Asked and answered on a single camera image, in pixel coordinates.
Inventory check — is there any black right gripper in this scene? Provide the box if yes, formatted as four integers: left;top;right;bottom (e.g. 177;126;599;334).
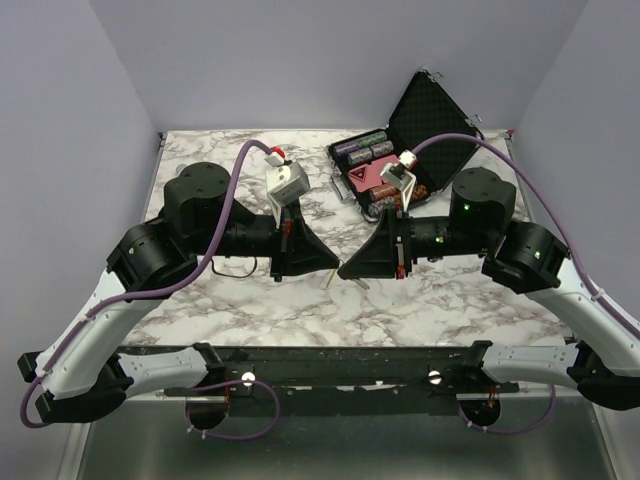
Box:
340;203;492;280

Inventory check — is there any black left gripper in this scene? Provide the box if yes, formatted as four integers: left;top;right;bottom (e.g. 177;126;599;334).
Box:
191;196;341;282

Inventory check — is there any yellow key tag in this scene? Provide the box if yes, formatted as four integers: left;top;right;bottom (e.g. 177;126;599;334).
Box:
325;269;337;289

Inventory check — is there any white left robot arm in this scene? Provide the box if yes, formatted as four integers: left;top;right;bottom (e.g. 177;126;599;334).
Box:
18;162;231;424

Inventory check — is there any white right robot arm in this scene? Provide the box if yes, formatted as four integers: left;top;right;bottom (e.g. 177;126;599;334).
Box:
338;167;639;411

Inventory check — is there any brown green chip row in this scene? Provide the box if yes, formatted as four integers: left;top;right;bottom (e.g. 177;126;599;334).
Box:
369;183;399;202

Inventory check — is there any blue orange chip row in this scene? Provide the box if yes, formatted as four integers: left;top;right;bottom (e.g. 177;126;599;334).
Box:
367;185;429;218

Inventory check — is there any red playing card deck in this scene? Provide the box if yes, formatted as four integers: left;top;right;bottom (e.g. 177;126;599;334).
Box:
347;155;400;193

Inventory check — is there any purple green chip row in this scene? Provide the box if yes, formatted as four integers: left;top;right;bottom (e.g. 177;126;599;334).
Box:
334;131;388;156

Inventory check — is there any black poker chip case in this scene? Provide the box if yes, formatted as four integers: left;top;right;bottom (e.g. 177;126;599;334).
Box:
326;69;484;222

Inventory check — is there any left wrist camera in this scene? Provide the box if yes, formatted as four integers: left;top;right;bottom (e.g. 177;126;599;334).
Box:
265;147;310;227

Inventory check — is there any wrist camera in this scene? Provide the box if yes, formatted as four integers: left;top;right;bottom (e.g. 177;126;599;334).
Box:
381;150;417;212
265;147;310;227

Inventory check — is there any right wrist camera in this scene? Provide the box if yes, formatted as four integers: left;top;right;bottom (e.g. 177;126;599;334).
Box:
381;150;417;212

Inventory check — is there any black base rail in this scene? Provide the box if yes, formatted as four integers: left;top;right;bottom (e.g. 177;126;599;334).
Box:
119;342;531;416

